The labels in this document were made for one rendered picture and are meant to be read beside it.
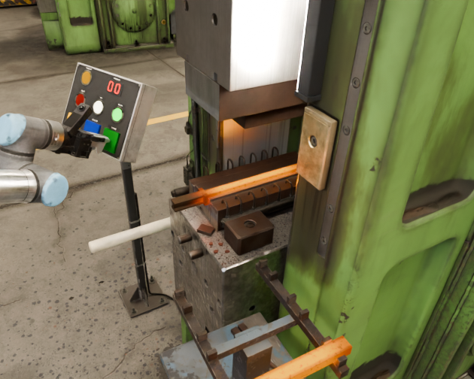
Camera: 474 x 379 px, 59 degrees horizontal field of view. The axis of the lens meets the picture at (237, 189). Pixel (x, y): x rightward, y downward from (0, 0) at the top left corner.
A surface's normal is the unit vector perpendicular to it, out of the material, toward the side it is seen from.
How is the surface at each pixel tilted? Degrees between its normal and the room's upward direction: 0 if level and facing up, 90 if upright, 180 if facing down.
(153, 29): 90
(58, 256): 0
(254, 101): 90
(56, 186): 92
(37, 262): 0
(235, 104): 90
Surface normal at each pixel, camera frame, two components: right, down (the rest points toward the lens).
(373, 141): -0.87, 0.26
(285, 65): 0.50, 0.51
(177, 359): 0.04, -0.82
